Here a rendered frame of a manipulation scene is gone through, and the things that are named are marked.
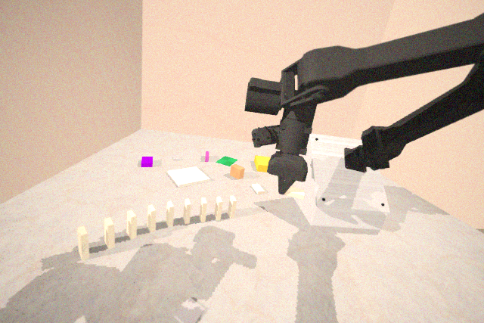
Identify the small magenta block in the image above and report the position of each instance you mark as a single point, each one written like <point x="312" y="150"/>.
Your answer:
<point x="147" y="162"/>

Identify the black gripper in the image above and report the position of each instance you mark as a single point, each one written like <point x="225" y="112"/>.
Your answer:
<point x="286" y="164"/>

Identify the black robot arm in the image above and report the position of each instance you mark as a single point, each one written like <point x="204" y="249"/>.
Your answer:
<point x="327" y="74"/>

